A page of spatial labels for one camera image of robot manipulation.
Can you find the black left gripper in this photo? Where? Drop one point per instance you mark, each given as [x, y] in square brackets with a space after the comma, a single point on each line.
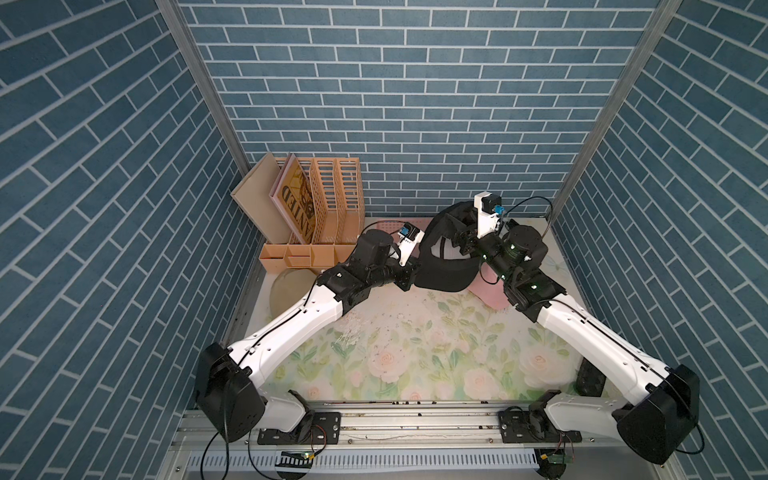
[406, 272]

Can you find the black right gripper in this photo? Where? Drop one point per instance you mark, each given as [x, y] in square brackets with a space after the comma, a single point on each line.
[470, 238]

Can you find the black baseball cap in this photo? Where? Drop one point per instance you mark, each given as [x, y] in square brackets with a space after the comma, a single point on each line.
[442, 266]

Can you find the pink baseball cap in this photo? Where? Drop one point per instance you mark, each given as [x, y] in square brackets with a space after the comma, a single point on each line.
[492, 296]

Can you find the beige baseball cap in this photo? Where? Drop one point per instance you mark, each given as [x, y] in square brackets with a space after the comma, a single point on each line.
[288, 288]

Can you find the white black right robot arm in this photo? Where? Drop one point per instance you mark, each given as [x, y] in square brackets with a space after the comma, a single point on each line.
[658, 405]

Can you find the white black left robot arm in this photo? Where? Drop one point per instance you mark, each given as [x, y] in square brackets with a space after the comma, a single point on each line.
[229, 380]

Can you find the pink perforated plastic basket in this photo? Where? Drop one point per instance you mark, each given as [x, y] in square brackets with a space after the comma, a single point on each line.
[393, 225]

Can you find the floral table mat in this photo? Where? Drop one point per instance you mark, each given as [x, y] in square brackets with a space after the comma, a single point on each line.
[424, 345]

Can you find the peach plastic desk organizer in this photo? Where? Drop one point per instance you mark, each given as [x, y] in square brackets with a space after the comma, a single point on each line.
[331, 188]

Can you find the wanted poster book pink edge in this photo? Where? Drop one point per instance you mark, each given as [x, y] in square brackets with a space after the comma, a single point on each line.
[292, 195]

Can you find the beige flat board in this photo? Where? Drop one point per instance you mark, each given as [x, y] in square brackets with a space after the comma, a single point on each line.
[252, 194]

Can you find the black round object on mat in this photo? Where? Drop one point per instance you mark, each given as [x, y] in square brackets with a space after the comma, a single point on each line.
[590, 381]

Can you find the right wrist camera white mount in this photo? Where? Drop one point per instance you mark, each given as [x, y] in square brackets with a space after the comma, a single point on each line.
[489, 213]

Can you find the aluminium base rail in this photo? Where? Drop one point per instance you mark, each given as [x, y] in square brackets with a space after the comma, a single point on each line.
[396, 440]

